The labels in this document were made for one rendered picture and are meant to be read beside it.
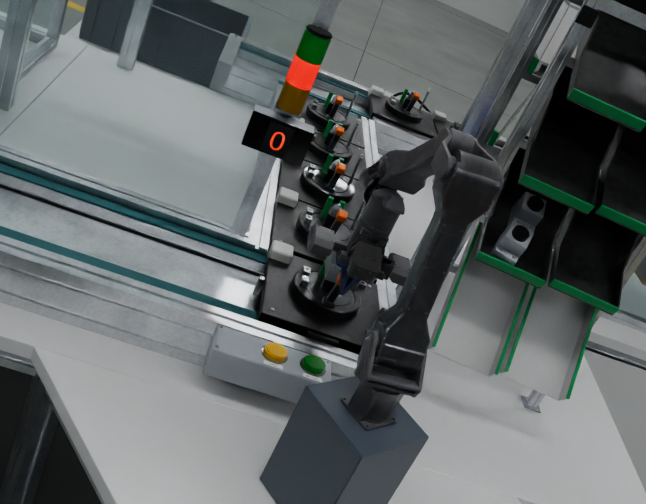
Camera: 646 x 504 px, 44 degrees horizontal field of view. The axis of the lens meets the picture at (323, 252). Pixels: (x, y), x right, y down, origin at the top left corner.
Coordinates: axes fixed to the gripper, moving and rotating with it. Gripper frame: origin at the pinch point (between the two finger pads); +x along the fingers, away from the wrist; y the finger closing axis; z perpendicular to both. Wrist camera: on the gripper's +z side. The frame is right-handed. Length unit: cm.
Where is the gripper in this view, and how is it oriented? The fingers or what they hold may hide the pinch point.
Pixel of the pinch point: (348, 278)
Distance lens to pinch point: 140.2
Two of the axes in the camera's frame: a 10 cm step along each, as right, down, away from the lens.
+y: 9.2, 3.4, 1.8
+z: -0.1, 5.0, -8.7
